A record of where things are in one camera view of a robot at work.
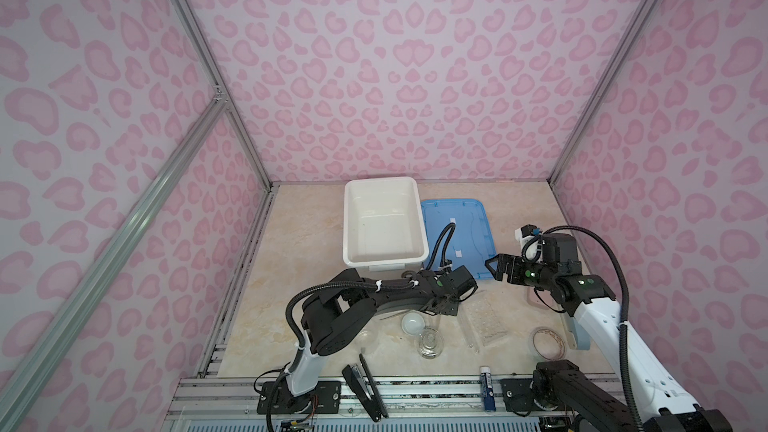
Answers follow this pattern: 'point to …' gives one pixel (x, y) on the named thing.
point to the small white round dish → (413, 323)
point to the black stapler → (365, 388)
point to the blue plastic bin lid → (469, 242)
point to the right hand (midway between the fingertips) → (501, 262)
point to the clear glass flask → (430, 343)
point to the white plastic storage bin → (384, 226)
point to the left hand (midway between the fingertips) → (452, 301)
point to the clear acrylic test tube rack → (481, 322)
